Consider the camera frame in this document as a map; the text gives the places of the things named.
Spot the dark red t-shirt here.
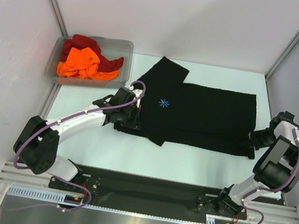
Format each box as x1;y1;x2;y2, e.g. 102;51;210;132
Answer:
59;32;128;76

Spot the orange t-shirt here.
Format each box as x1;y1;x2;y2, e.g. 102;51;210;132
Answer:
57;48;120;81

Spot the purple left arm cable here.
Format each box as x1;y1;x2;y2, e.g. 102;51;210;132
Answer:
5;63;148;224

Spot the clear plastic bin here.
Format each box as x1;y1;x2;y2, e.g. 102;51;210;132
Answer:
45;34;134;88

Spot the black t-shirt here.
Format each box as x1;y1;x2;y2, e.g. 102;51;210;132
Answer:
114;57;257;159

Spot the white slotted cable duct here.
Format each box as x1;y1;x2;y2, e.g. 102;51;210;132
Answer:
7;185;227;224

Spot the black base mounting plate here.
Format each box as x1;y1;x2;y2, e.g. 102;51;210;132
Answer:
48;166;247;223

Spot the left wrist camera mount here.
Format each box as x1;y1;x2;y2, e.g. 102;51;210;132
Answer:
92;86;145;113

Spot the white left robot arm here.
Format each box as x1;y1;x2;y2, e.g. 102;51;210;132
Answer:
13;99;141;191

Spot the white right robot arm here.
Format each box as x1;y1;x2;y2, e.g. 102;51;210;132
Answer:
214;121;299;217

